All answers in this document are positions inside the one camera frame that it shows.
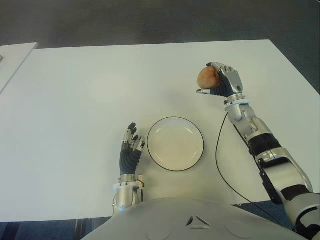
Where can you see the red yellow apple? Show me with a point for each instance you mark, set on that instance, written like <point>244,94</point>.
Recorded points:
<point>208,77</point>

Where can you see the grey robot torso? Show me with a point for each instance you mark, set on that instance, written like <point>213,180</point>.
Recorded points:
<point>187,222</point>

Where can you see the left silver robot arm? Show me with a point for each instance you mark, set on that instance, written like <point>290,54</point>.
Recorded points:
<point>125,197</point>

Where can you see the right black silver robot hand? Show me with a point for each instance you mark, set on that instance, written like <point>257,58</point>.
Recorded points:
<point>233,80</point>

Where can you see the white plate with black rim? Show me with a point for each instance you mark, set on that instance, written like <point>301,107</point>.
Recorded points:
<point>175,145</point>

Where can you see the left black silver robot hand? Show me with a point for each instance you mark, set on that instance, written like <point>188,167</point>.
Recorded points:
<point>128,162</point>

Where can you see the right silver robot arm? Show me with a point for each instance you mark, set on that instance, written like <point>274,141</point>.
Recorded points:
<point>282,165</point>

